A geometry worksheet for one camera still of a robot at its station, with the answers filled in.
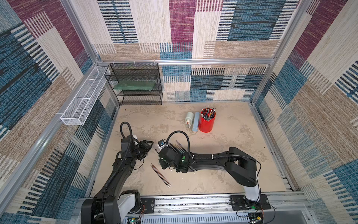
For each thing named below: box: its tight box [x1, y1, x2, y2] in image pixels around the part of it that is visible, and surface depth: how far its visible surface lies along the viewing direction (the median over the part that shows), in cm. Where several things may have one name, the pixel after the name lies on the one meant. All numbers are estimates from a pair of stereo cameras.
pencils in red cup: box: [200, 105, 216, 121], surface depth 96 cm
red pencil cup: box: [198, 108, 216, 133], surface depth 98 cm
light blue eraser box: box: [192, 112, 200, 133], surface depth 103 cm
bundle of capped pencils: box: [167, 140, 187, 156], surface depth 96 cm
